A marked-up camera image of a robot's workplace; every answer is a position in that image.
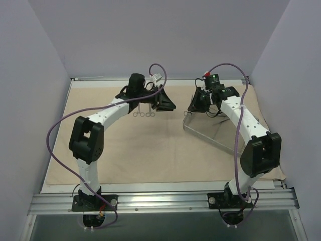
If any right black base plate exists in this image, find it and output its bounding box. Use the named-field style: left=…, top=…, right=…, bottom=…
left=207, top=192, right=253, bottom=209

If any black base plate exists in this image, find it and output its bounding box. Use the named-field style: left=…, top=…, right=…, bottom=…
left=71, top=194, right=118, bottom=212
left=207, top=192, right=253, bottom=209

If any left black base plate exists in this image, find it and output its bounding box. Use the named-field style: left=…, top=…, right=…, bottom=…
left=71, top=194, right=118, bottom=212

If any aluminium front rail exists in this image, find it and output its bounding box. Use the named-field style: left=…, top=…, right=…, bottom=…
left=29, top=189, right=299, bottom=215

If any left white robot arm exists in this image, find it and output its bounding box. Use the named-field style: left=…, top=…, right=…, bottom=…
left=69, top=85, right=176, bottom=210

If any beige surgical wrap cloth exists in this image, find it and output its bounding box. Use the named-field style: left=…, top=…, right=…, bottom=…
left=45, top=85, right=286, bottom=186

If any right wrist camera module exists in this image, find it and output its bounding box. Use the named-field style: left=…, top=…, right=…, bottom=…
left=204, top=73, right=220, bottom=89

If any purple cable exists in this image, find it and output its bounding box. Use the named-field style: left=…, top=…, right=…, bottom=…
left=204, top=62, right=260, bottom=226
left=46, top=63, right=168, bottom=229

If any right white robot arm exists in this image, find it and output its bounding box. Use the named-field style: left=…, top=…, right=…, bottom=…
left=188, top=84, right=282, bottom=207

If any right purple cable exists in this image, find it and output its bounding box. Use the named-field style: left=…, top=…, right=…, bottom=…
left=204, top=62, right=260, bottom=226

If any wire mesh instrument tray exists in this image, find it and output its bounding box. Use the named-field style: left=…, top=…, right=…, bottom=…
left=183, top=105, right=236, bottom=155

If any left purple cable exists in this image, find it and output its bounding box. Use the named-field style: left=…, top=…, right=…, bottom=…
left=46, top=63, right=168, bottom=229

